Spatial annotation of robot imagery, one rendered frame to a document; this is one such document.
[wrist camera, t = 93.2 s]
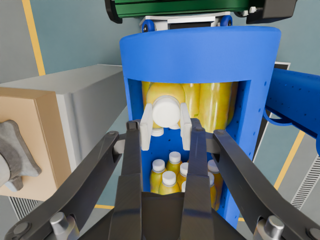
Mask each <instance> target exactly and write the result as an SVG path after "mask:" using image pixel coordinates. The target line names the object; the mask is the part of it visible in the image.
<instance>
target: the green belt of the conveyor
mask: <svg viewBox="0 0 320 240"><path fill-rule="evenodd" d="M115 3H116V4H115V7H116V11H117V14H118V17H120V18H134V17H145V16H169V15H186V14H203V13H219V12H225V11H230V12H238V11H244V10H248V6H249V0H115Z"/></svg>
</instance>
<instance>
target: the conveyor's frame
mask: <svg viewBox="0 0 320 240"><path fill-rule="evenodd" d="M115 4H116V3H115V0H105V7H106V12H107V14H108V16H109V19H110V20H111V21H113V22H115V23H117V24H122V18H120V17H118V14H117V11H116V7H115Z"/></svg>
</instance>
